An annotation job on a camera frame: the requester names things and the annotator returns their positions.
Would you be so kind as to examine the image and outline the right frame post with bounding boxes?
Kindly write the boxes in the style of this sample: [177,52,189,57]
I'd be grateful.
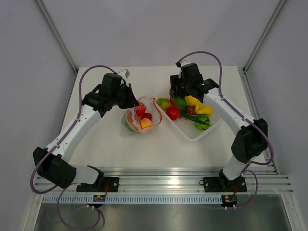
[243,0,288,74]

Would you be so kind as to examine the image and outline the clear zip bag orange zipper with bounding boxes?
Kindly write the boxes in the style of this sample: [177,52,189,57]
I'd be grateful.
[120,96,162,138]

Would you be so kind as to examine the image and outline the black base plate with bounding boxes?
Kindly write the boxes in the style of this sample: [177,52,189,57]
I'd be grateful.
[76,177,119,193]
[199,177,247,193]

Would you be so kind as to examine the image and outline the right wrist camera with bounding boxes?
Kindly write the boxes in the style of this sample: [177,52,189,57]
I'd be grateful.
[176,60,193,68]

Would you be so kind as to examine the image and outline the green chives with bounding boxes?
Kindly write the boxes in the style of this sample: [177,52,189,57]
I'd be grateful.
[180,109,211,126]

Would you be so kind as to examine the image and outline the frame post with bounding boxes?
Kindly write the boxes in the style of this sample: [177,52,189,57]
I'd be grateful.
[34,0,78,75]
[243,0,288,74]

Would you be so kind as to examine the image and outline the white plastic basket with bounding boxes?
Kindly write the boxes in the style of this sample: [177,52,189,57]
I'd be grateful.
[155,98,222,141]

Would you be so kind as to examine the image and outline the red apple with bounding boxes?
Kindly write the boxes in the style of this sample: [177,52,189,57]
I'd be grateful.
[166,106,180,121]

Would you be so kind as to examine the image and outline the white slotted cable duct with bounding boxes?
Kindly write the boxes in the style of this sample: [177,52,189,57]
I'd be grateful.
[42,194,222,205]

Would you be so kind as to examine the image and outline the purple grapes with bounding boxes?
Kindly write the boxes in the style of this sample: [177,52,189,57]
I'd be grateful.
[185,105,196,116]

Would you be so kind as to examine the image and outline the aluminium rail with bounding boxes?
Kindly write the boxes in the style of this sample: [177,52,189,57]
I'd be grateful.
[32,167,294,194]

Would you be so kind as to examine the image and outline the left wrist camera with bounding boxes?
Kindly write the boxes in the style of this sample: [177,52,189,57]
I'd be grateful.
[117,69,130,79]

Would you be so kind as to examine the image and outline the watermelon slice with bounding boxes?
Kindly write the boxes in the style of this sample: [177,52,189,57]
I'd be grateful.
[122,110,141,134]

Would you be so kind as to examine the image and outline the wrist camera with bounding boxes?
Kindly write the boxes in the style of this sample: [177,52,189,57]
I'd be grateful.
[176,60,193,68]
[117,69,130,79]

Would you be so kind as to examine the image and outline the orange green mango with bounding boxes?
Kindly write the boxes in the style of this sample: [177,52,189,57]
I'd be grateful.
[169,97,187,109]

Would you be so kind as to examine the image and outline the green lime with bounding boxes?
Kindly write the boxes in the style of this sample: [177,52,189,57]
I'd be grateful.
[156,98,172,111]

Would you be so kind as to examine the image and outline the left frame post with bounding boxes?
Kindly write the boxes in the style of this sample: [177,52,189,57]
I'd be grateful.
[34,0,78,75]

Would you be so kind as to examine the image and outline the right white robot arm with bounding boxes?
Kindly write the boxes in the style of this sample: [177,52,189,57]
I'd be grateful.
[169,61,268,191]

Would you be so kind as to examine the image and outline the red tomato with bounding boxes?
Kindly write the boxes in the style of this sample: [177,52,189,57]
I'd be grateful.
[135,102,146,116]

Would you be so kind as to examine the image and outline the peach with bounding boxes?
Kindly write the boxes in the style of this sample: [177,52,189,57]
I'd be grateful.
[140,118,153,133]

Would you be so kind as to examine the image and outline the red strawberry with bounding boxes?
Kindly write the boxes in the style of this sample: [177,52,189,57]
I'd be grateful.
[140,113,152,121]

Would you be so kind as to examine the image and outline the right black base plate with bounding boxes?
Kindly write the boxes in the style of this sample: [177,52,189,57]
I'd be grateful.
[199,177,247,193]

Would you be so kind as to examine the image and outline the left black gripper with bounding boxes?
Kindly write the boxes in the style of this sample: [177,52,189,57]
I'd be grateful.
[111,83,139,109]

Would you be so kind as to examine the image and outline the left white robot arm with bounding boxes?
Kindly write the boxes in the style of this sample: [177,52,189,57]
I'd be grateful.
[33,69,139,192]

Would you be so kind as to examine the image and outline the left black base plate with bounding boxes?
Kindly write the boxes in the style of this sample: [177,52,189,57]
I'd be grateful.
[76,177,119,193]

